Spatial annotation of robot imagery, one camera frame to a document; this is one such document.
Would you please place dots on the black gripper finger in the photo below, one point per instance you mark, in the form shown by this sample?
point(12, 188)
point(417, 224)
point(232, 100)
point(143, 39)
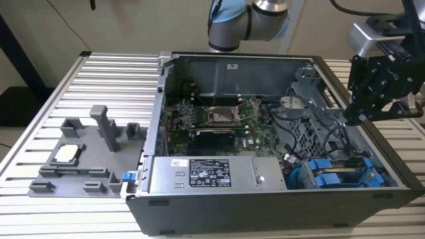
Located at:
point(360, 99)
point(392, 109)

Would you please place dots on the hard disk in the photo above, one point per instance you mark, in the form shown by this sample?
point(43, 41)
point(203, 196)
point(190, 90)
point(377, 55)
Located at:
point(320, 164)

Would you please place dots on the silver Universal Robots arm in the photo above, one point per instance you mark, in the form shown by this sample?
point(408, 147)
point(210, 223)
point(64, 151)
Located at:
point(230, 32)

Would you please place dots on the blue disk carrier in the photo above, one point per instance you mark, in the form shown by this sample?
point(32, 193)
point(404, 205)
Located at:
point(328, 180)

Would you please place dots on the black RAM slot row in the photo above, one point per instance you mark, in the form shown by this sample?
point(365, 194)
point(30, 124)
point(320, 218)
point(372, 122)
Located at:
point(218, 100)

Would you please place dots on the grey metal drive cage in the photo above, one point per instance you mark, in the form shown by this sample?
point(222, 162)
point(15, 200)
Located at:
point(299, 129)

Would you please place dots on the green motherboard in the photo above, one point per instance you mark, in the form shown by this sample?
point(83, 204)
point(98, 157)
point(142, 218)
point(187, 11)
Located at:
point(263, 139)

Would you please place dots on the CPU socket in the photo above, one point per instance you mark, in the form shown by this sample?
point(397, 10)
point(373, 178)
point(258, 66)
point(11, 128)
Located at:
point(220, 115)

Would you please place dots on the black graphics card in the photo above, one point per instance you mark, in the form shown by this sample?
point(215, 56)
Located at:
point(214, 142)

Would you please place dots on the thin metal locking lever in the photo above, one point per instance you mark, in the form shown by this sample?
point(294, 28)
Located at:
point(200, 100)

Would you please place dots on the black power supply label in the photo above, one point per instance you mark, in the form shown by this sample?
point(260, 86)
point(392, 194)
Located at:
point(210, 174)

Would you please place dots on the black open PC case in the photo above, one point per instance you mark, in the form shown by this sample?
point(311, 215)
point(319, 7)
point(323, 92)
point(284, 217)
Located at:
point(252, 214)

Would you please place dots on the white barcode sticker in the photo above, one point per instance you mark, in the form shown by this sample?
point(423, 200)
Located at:
point(179, 163)

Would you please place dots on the grey power supply unit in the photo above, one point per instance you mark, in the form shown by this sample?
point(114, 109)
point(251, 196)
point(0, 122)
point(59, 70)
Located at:
point(166, 176)

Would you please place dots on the blue case latch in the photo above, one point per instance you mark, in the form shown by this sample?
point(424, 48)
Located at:
point(128, 176)

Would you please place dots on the grey parts rack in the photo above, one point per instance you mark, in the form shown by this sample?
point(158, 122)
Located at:
point(96, 164)

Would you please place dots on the black table corner cap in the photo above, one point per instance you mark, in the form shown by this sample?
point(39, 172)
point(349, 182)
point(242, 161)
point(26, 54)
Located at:
point(86, 53)

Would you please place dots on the small black hanging object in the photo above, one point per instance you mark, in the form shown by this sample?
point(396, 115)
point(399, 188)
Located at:
point(92, 5)

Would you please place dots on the silver CPU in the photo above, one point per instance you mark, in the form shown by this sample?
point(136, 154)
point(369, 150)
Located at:
point(68, 152)

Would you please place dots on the black metal stand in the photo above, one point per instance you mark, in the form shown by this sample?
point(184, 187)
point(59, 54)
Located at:
point(23, 107)

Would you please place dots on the silver metal bracket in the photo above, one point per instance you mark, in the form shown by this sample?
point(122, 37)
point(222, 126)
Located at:
point(292, 102)

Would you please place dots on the white case wall sticker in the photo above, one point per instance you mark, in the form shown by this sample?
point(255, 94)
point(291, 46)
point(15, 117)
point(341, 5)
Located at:
point(232, 66)

